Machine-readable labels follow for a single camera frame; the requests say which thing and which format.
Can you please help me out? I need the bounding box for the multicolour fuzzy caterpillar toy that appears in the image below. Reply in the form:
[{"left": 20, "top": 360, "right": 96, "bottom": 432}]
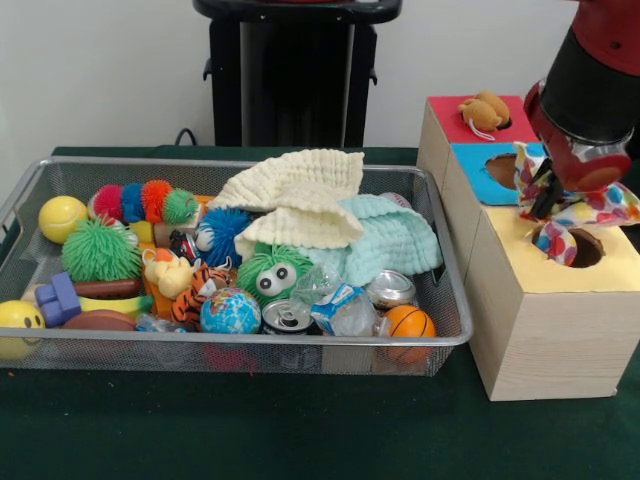
[{"left": 90, "top": 180, "right": 199, "bottom": 226}]

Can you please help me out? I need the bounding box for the wooden box with three holes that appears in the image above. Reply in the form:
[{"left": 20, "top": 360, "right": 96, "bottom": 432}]
[{"left": 415, "top": 95, "right": 640, "bottom": 403}]

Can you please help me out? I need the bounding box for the mint green cloth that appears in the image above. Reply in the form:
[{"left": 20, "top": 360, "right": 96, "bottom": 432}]
[{"left": 300, "top": 195, "right": 445, "bottom": 289}]

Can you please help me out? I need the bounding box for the clear mesh bin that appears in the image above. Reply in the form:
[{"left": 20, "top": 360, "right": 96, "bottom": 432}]
[{"left": 0, "top": 155, "right": 476, "bottom": 379}]

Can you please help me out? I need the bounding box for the green spiky ball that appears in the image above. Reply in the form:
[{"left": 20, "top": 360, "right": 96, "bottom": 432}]
[{"left": 62, "top": 218, "right": 143, "bottom": 283}]

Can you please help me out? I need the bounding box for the globe print ball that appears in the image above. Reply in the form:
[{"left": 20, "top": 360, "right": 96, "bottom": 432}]
[{"left": 199, "top": 289, "right": 262, "bottom": 336}]

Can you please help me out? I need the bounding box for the colourful polka dot cloth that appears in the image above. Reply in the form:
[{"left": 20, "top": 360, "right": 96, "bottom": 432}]
[
  {"left": 536, "top": 222, "right": 579, "bottom": 267},
  {"left": 513, "top": 142, "right": 640, "bottom": 231}
]

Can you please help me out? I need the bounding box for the plain yellow ball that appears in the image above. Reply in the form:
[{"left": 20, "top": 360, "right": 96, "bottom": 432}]
[{"left": 38, "top": 195, "right": 89, "bottom": 244}]

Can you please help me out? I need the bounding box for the orange plush toy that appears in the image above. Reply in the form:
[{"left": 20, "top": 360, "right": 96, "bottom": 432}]
[{"left": 458, "top": 91, "right": 512, "bottom": 141}]

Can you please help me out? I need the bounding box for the blue spiky ball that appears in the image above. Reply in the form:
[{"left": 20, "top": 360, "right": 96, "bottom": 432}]
[{"left": 195, "top": 207, "right": 256, "bottom": 269}]

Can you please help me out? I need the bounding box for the tiger plush toy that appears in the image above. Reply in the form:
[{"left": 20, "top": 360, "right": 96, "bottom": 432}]
[{"left": 170, "top": 262, "right": 237, "bottom": 327}]

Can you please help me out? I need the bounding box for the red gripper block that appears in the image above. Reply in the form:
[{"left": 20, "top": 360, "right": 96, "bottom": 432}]
[{"left": 524, "top": 82, "right": 635, "bottom": 223}]

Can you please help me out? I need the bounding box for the cream yellow cloth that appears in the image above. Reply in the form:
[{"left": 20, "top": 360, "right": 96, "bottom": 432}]
[{"left": 205, "top": 148, "right": 366, "bottom": 251}]

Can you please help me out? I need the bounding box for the small orange basketball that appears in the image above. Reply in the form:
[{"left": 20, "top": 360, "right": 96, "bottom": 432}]
[{"left": 384, "top": 305, "right": 438, "bottom": 341}]

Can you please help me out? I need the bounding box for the green fuzzy toy with eyes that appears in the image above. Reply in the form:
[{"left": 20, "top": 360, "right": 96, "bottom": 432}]
[{"left": 236, "top": 242, "right": 314, "bottom": 307}]

